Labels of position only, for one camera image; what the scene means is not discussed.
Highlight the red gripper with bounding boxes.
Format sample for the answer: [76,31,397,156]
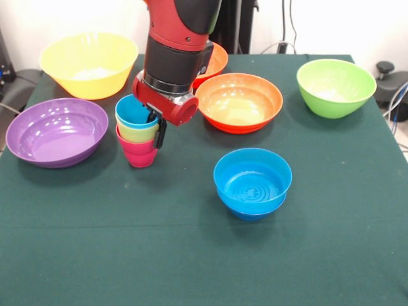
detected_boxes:
[131,70,200,150]

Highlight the yellow-green cup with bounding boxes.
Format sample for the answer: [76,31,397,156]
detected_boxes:
[115,120,160,143]

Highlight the light blue cup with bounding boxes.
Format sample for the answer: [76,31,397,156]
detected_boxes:
[114,94,160,129]

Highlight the red cup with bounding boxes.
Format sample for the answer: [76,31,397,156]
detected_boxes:
[115,127,159,168]

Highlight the orange bowl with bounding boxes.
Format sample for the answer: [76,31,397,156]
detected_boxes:
[194,73,284,134]
[191,43,229,90]

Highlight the light blue bowl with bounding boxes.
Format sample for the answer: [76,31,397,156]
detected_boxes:
[213,147,293,208]

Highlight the dark blue bowl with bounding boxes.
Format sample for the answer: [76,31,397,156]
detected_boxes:
[217,192,287,222]

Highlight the light green bowl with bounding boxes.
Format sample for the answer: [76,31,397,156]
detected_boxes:
[296,59,377,119]

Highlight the large yellow bowl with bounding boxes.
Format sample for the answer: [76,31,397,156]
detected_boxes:
[38,31,140,101]

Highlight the purple bowl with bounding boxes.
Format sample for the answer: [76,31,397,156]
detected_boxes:
[5,97,110,169]

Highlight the dark green tablecloth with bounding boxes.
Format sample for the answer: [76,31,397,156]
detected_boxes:
[0,53,408,306]

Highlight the black chair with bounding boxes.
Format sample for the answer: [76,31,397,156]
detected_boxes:
[0,68,43,115]

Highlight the black knob clamp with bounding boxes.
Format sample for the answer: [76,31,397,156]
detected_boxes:
[375,61,395,84]

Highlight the black rounded base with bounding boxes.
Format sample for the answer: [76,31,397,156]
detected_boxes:
[372,71,408,111]

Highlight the black wall cable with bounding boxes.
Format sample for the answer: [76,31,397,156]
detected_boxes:
[288,0,299,54]

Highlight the grey blue cable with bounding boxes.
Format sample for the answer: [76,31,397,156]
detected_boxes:
[382,81,408,124]

